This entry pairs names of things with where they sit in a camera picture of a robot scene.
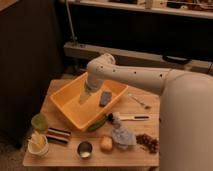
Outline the blue grey sponge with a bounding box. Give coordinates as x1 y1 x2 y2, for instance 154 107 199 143
99 91 112 107

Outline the small metal cup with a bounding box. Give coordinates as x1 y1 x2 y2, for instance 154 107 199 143
77 141 93 159

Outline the black handle on rail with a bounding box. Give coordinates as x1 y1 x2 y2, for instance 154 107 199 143
162 55 191 65

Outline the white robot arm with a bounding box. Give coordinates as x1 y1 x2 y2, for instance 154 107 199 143
85 53 213 171

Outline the striped brown white block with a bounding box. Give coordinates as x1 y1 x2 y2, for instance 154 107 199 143
46 128 71 144

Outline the yellow round fruit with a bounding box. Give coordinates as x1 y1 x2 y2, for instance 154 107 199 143
100 136 113 152

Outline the wooden table board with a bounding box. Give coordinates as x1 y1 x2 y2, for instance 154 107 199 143
23 79 159 167

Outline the yellow plastic bin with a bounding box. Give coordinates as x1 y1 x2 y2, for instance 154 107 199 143
50 73 128 131

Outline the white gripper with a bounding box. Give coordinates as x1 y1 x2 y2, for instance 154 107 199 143
79 81 100 104

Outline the white handled brush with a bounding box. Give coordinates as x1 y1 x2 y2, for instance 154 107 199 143
107 112 149 121

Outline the vertical metal pole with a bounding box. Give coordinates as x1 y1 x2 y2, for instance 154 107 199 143
65 0 77 44

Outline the metal fork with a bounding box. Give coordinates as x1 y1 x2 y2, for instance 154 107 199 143
128 94 151 110

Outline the bunch of dark grapes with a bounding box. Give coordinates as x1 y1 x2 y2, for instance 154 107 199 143
136 134 159 154

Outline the crumpled blue cloth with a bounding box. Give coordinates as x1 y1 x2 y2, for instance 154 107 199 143
111 124 136 150

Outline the green plastic cup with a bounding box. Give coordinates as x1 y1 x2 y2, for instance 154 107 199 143
31 113 48 131

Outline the grey wall baseboard rail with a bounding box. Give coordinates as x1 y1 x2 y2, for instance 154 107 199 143
64 42 213 76

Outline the green cucumber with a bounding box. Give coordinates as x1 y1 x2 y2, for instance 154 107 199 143
87 117 107 132

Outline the upper shelf with clutter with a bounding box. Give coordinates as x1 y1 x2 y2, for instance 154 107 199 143
59 0 213 19

